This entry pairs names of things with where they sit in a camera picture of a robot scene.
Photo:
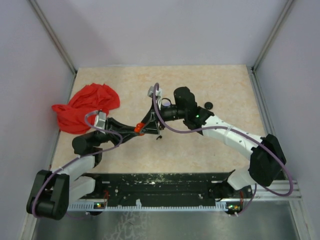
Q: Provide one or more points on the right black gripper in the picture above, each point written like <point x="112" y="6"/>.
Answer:
<point x="151" y="127"/>

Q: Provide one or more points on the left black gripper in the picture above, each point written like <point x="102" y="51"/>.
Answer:
<point x="112" y="124"/>

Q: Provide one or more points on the orange round case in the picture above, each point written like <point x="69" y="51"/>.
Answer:
<point x="138" y="128"/>

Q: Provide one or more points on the lilac earbud charging case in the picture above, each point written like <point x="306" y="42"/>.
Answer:
<point x="166" y="102"/>

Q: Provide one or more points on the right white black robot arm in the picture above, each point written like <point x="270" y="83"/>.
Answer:
<point x="265" y="154"/>

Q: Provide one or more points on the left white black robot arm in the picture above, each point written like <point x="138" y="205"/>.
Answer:
<point x="53" y="191"/>

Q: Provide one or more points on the black round case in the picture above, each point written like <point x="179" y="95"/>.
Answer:
<point x="208" y="105"/>

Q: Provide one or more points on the red crumpled cloth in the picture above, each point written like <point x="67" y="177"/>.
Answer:
<point x="92" y="97"/>

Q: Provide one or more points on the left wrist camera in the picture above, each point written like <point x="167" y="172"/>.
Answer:
<point x="100" y="120"/>

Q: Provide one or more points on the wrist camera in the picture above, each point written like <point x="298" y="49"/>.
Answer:
<point x="158" y="94"/>
<point x="100" y="120"/>

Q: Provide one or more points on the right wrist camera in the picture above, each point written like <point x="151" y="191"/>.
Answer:
<point x="158" y="94"/>

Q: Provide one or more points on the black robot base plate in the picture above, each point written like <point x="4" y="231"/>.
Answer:
<point x="165" y="189"/>

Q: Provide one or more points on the right aluminium frame post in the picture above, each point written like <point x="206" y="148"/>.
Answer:
<point x="285" y="12"/>

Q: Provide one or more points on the aluminium frame post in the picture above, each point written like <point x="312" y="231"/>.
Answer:
<point x="52" y="35"/>
<point x="285" y="12"/>

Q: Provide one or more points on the aluminium rail right side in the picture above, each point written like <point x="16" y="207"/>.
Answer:
<point x="284" y="188"/>

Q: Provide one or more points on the left aluminium frame post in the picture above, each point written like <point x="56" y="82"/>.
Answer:
<point x="52" y="35"/>

